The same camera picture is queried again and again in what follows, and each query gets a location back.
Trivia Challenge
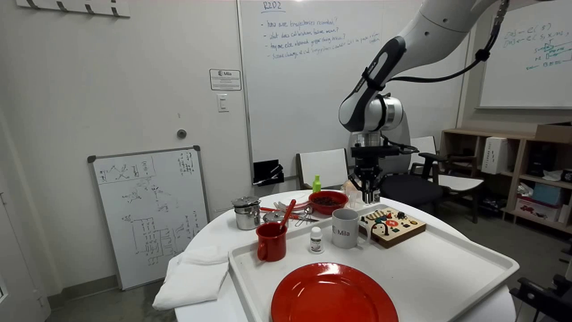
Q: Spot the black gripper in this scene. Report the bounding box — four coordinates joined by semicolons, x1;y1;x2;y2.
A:
355;155;384;205

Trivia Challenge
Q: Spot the wooden button board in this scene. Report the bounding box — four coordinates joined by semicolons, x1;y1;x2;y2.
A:
357;203;429;250

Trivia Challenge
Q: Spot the grey office chair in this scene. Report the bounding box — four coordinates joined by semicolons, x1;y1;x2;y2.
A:
346;112;445;210

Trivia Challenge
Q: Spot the red bowl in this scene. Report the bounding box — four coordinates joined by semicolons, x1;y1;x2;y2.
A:
307;189;350;218

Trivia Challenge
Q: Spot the white mug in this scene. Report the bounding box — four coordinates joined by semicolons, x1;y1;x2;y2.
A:
330;207;371;250

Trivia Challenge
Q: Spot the white flat panel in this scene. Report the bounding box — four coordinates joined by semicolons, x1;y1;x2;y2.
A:
296;146;350;191

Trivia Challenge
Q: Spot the small white bottle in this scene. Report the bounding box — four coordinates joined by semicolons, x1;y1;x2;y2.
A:
309;225;323;253

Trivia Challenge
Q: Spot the red spoon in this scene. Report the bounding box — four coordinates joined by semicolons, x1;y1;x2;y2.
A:
278;198;298;228

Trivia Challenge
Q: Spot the white chair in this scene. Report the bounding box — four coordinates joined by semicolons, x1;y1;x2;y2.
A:
409;134;486;223

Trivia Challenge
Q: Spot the black box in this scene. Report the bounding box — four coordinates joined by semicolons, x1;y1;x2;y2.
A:
252;157;286;187

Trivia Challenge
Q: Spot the white plastic tray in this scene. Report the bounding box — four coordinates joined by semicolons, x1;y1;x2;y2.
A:
227;202;522;322

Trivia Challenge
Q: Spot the red plate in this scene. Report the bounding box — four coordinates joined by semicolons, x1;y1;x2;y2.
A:
269;261;400;322

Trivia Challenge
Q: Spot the red mug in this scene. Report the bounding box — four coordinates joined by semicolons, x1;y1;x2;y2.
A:
255;219;289;262

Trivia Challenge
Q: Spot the metal pot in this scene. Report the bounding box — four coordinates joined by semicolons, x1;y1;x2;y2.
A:
230;194;262;232

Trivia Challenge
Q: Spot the white binder box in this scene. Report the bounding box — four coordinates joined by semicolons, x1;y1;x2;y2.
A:
479;134;509;175

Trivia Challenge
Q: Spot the wooden shelf unit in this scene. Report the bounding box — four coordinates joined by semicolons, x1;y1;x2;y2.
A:
441;126;572;235

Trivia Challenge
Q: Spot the white and red box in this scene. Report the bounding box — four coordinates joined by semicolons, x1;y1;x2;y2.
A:
514;194;564;225

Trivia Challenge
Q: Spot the blue storage box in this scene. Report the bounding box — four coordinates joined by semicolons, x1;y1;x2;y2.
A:
530;182;568;207

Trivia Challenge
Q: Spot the cardboard box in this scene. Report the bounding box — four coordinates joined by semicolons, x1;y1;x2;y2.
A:
534;121;572;144

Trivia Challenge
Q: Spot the white cloth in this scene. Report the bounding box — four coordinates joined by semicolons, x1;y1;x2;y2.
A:
150;239;230;311

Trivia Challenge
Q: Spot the black equipment stand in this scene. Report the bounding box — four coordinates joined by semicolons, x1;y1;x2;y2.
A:
509;243;572;322

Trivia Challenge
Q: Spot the small framed whiteboard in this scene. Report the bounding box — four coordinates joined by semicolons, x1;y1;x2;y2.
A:
85;142;210;291

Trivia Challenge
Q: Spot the large wall whiteboard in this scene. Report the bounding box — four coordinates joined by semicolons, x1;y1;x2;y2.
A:
236;0;479;180

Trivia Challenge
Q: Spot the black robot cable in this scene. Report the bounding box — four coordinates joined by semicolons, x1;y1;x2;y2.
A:
389;0;513;85

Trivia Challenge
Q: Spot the white wall sign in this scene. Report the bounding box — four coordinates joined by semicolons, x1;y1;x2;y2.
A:
207;66;243;92

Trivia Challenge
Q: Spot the wall whiteboard with green writing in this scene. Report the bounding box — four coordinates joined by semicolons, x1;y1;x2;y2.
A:
479;0;572;110

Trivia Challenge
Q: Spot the wall coat hook rack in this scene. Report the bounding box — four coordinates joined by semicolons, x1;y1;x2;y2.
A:
14;0;132;19

